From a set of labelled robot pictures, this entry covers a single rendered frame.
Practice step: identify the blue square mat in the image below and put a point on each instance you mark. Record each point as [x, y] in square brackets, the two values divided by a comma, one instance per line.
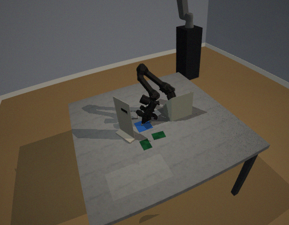
[144, 127]

